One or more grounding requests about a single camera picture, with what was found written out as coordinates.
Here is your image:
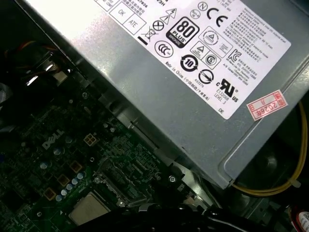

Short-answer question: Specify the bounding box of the white barcode tag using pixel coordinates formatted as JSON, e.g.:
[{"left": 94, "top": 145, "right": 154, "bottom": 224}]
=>
[{"left": 298, "top": 209, "right": 309, "bottom": 224}]

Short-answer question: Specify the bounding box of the black PC case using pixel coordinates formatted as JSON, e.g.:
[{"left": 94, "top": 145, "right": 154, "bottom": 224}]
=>
[{"left": 0, "top": 0, "right": 309, "bottom": 232}]

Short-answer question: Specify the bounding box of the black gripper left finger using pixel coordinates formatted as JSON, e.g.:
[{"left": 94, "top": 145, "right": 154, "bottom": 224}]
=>
[{"left": 84, "top": 185, "right": 170, "bottom": 232}]

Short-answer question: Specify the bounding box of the green motherboard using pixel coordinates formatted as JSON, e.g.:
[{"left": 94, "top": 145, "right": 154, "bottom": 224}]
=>
[{"left": 0, "top": 93, "right": 218, "bottom": 232}]

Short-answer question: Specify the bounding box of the metal socket cover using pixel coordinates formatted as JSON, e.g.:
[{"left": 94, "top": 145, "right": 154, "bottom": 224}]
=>
[{"left": 93, "top": 154, "right": 169, "bottom": 208}]

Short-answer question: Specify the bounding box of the yellow wire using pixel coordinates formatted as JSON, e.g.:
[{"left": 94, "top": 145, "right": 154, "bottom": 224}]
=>
[{"left": 231, "top": 101, "right": 305, "bottom": 197}]

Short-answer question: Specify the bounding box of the red inspection sticker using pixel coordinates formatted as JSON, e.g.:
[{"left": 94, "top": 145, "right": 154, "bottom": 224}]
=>
[{"left": 246, "top": 88, "right": 290, "bottom": 121}]

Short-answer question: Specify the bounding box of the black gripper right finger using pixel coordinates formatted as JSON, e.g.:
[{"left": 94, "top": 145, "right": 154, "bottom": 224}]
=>
[{"left": 169, "top": 180, "right": 275, "bottom": 232}]

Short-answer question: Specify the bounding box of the grey power supply unit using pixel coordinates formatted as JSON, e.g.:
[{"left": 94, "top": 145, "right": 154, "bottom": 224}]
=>
[{"left": 14, "top": 0, "right": 309, "bottom": 190}]

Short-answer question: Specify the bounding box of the silver CPU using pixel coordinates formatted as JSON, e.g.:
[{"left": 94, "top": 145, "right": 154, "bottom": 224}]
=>
[{"left": 68, "top": 192, "right": 111, "bottom": 221}]

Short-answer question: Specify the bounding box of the thin red wire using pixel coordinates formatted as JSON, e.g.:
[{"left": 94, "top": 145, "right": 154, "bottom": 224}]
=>
[{"left": 19, "top": 40, "right": 60, "bottom": 53}]

